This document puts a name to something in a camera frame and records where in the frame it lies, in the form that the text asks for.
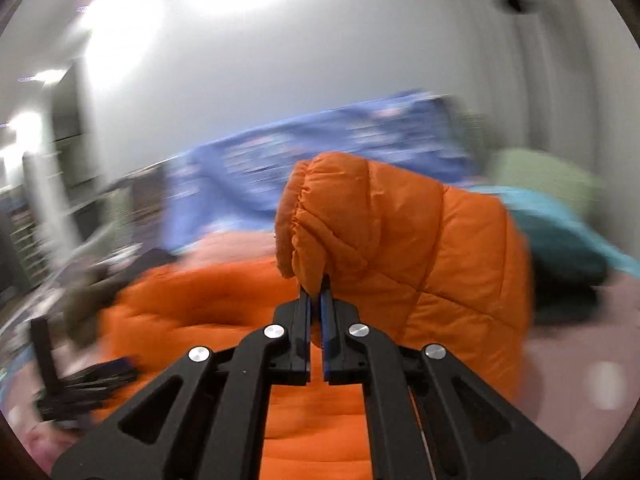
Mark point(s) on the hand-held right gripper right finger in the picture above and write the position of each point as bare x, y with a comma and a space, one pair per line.
326, 332

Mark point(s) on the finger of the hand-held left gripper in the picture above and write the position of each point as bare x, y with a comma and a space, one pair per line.
110, 372

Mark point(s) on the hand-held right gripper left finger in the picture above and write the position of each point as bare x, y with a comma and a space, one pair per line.
304, 332

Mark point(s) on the orange puffer jacket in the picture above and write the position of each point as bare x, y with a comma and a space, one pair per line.
400, 240

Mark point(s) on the blue tree-print blanket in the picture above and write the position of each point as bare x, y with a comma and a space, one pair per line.
280, 160

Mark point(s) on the shelving unit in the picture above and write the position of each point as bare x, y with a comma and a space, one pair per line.
65, 120

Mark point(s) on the grey-green upright pillow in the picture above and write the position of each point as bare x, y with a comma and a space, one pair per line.
475, 135

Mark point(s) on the mauve dotted bedsheet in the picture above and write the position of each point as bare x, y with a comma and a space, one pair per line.
575, 360

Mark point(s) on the dark teal folded garment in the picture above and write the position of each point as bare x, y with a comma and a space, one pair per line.
565, 255

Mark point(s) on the green pillow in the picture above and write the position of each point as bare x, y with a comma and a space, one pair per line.
540, 180

